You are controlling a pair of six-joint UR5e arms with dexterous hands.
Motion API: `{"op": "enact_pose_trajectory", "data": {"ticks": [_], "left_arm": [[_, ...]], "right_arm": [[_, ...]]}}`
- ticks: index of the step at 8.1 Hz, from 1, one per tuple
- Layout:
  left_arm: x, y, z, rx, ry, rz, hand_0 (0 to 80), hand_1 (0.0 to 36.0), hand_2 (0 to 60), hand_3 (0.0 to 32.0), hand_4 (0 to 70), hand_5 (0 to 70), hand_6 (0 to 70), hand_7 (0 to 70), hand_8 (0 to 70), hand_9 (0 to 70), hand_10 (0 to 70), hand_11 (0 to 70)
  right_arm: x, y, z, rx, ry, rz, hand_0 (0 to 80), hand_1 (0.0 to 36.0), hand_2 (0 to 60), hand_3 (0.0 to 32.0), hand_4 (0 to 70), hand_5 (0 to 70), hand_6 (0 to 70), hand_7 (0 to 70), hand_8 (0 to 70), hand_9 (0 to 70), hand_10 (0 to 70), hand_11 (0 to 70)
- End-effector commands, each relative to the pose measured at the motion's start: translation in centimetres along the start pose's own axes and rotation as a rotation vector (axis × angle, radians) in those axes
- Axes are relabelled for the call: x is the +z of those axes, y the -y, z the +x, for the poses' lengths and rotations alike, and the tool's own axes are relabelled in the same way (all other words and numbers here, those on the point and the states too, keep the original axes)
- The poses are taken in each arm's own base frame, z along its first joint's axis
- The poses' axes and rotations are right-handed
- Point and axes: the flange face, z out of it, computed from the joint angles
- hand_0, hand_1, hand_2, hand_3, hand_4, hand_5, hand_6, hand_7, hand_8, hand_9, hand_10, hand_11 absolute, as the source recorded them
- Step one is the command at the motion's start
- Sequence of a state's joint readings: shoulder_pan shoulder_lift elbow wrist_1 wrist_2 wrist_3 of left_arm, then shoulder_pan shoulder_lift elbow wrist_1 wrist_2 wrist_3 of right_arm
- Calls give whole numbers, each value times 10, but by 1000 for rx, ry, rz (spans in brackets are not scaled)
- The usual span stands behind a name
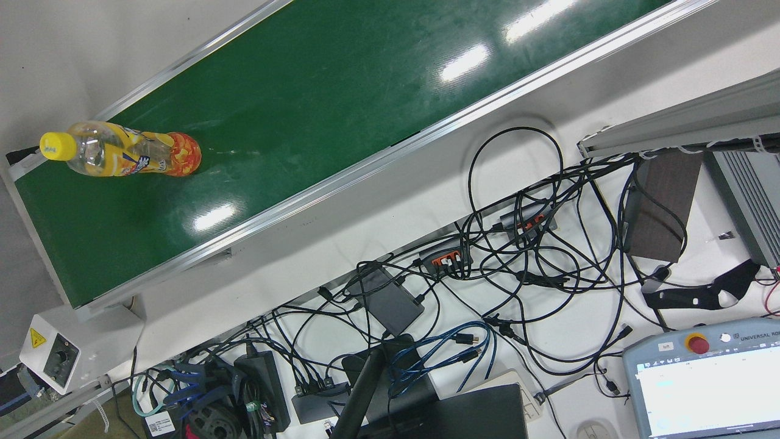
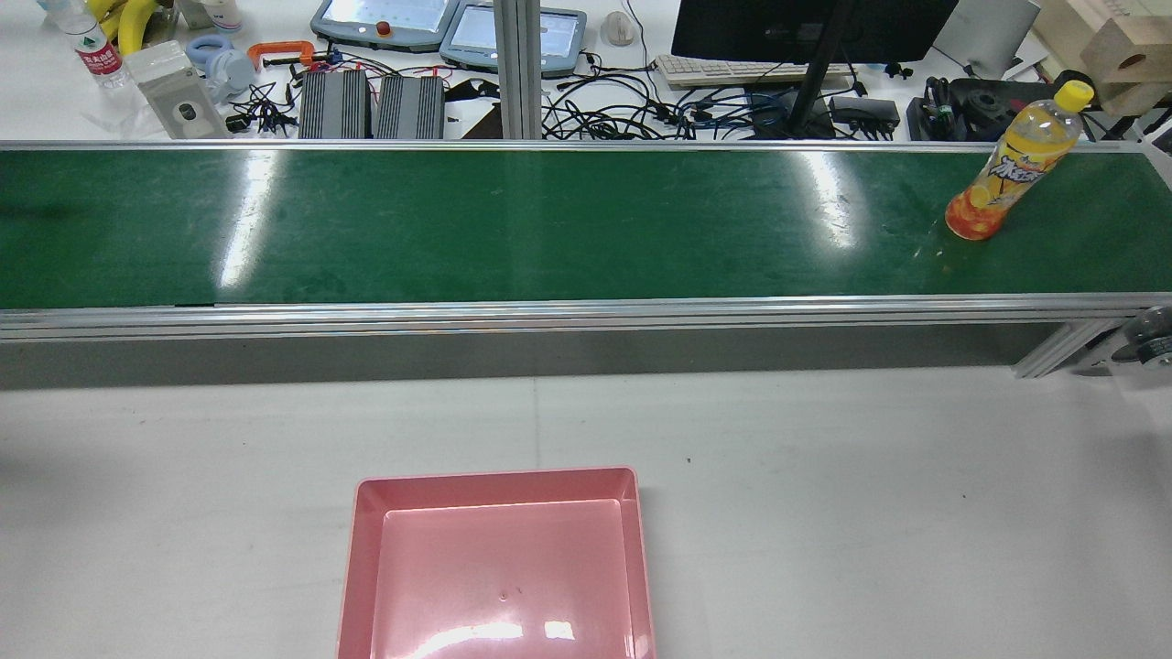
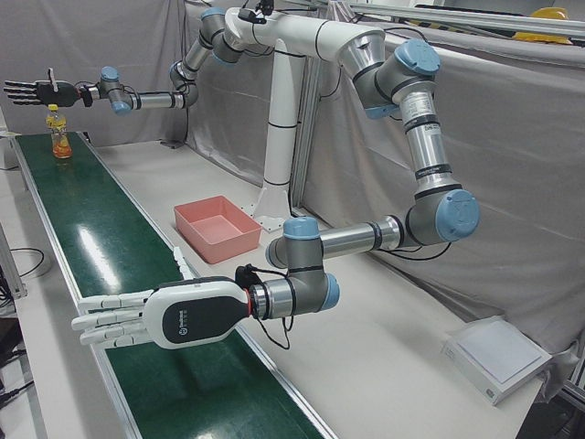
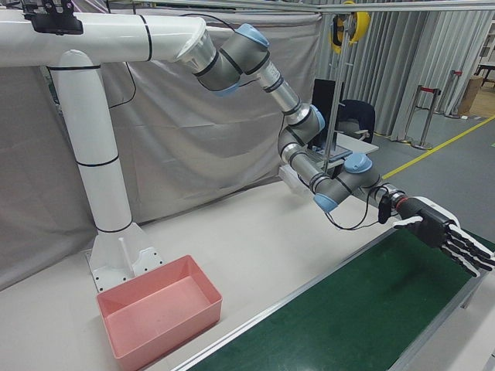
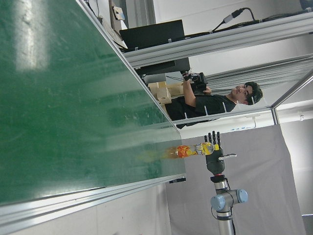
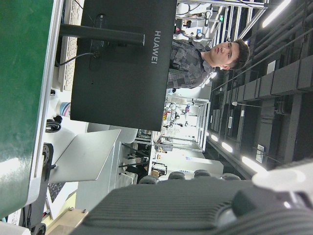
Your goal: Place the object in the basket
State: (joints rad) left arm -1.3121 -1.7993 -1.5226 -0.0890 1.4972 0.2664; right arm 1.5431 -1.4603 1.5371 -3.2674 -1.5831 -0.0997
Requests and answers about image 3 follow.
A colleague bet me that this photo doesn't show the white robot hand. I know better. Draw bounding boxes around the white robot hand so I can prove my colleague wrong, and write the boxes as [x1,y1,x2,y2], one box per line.
[70,246,251,351]

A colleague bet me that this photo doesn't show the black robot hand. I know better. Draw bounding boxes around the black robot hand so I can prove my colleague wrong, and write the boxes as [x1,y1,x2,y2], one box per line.
[3,67,86,109]

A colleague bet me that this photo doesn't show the orange drink bottle yellow cap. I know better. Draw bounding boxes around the orange drink bottle yellow cap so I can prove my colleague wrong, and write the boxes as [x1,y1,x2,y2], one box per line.
[44,103,73,160]

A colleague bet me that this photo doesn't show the pink plastic basket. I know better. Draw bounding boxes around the pink plastic basket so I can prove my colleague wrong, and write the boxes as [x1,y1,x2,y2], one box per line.
[173,195,263,265]

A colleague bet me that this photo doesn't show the grey fabric curtain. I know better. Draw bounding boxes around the grey fabric curtain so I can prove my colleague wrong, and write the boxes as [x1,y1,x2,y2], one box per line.
[0,0,193,147]
[185,0,585,367]

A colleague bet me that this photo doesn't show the green conveyor belt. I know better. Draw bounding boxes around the green conveyor belt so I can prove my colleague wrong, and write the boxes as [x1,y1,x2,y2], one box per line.
[11,131,340,439]

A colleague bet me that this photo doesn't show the white flat box device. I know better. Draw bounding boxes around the white flat box device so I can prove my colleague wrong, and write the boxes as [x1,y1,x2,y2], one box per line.
[441,315,554,407]

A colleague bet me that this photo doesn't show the aluminium overhead beam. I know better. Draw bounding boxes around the aluminium overhead beam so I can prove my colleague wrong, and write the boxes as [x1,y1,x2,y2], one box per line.
[328,0,585,43]

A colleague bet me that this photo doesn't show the yellow hard hat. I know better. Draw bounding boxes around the yellow hard hat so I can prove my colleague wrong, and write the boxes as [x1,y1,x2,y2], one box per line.
[529,6,570,22]
[510,30,573,46]

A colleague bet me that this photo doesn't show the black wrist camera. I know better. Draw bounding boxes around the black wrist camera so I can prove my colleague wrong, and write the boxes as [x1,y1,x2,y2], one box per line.
[235,263,260,290]

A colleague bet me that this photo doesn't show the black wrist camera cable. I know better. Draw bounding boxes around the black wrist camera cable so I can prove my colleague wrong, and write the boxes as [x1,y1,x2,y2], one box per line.
[251,268,294,351]

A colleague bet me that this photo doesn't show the black floor cable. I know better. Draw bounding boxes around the black floor cable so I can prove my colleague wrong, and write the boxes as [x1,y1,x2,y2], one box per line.
[8,247,51,278]

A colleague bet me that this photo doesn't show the aluminium profile post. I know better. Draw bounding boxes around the aluminium profile post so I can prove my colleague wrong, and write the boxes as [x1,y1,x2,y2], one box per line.
[0,222,28,301]

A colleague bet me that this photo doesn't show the white robot torso pedestal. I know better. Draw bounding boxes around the white robot torso pedestal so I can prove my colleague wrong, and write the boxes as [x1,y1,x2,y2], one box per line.
[223,6,386,230]

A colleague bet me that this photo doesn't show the aluminium frame column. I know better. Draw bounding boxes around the aluminium frame column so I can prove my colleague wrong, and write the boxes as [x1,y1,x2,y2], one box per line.
[291,54,322,216]

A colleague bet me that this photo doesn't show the black head camera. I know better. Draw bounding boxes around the black head camera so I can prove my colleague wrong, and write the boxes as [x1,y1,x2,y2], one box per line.
[237,0,276,26]

